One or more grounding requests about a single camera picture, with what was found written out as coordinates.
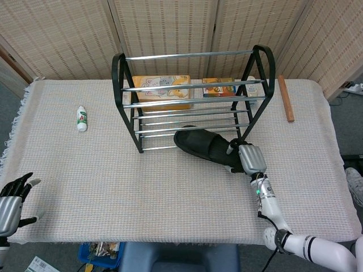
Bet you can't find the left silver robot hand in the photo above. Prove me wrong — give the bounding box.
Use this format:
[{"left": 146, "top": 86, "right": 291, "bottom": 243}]
[{"left": 0, "top": 172, "right": 42, "bottom": 236}]

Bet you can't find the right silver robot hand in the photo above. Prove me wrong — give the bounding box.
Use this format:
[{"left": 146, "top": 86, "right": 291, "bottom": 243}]
[{"left": 226, "top": 143, "right": 268, "bottom": 175}]

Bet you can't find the black rubber slipper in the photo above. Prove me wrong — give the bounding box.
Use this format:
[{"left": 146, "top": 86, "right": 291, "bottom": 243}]
[{"left": 173, "top": 125, "right": 244, "bottom": 173}]

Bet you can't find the black metal shoe rack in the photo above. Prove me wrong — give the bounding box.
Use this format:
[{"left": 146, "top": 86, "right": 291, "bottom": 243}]
[{"left": 111, "top": 44, "right": 276, "bottom": 154}]

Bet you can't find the printed paper sheet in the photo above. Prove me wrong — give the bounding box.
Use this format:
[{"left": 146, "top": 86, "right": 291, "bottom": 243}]
[{"left": 27, "top": 256, "right": 53, "bottom": 272}]

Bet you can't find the wooden rolling stick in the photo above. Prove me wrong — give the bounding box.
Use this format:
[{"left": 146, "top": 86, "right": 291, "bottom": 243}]
[{"left": 277, "top": 75, "right": 296, "bottom": 123}]

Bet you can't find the white jar with blue lid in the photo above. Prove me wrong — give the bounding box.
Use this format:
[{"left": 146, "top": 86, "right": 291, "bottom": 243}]
[{"left": 246, "top": 75, "right": 260, "bottom": 107}]

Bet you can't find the small orange and blue box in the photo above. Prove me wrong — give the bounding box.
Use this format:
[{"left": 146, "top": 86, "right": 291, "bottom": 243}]
[{"left": 202, "top": 78, "right": 237, "bottom": 98}]

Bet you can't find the blue plastic crate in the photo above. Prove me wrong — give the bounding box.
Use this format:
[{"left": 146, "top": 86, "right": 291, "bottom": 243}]
[{"left": 78, "top": 241, "right": 125, "bottom": 269}]

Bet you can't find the white sneaker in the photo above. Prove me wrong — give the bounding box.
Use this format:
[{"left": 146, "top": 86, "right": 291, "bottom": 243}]
[{"left": 345, "top": 167, "right": 363, "bottom": 207}]

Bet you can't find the beige woven tablecloth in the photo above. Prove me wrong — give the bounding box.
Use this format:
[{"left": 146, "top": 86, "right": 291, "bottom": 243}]
[{"left": 0, "top": 76, "right": 362, "bottom": 246}]

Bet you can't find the white bottle with green label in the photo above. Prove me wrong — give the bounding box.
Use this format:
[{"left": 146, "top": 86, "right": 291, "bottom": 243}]
[{"left": 77, "top": 105, "right": 88, "bottom": 133}]

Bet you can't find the yellow cat-print tissue pack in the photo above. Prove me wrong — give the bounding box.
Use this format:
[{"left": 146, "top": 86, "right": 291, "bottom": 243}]
[{"left": 132, "top": 74, "right": 192, "bottom": 112}]

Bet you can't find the blue padded seat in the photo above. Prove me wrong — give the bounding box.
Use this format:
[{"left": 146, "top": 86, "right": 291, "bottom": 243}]
[{"left": 119, "top": 242, "right": 240, "bottom": 272}]

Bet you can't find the white power strip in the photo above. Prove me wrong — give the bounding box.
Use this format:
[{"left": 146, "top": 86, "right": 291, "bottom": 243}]
[{"left": 344, "top": 82, "right": 363, "bottom": 96}]

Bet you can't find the beige woven folding screen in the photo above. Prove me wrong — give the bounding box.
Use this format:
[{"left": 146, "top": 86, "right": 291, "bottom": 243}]
[{"left": 0, "top": 0, "right": 363, "bottom": 100}]

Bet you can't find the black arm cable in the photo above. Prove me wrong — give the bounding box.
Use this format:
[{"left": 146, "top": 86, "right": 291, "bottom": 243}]
[{"left": 257, "top": 211, "right": 293, "bottom": 272}]

